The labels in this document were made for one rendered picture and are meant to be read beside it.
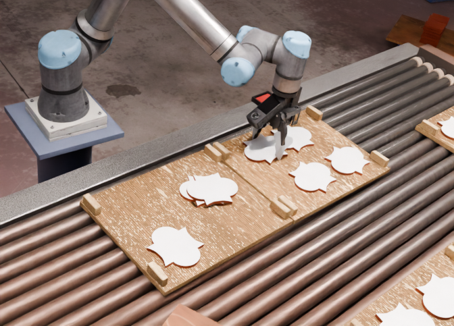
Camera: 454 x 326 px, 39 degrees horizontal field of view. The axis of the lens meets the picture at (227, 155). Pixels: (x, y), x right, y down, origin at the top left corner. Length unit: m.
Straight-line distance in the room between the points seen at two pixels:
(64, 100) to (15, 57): 2.19
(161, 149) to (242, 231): 0.39
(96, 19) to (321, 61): 2.74
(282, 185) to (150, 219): 0.39
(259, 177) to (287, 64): 0.32
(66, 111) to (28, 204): 0.37
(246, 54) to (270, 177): 0.37
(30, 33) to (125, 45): 0.61
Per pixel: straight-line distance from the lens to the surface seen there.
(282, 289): 1.49
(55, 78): 1.85
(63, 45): 1.83
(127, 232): 1.53
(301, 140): 1.90
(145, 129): 3.44
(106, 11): 1.84
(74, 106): 1.90
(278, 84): 1.70
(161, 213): 1.58
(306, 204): 1.69
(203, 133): 1.90
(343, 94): 2.25
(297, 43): 1.64
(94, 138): 1.91
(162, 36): 4.38
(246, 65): 1.55
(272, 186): 1.72
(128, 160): 1.76
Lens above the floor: 2.02
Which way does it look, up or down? 37 degrees down
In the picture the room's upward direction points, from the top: 10 degrees clockwise
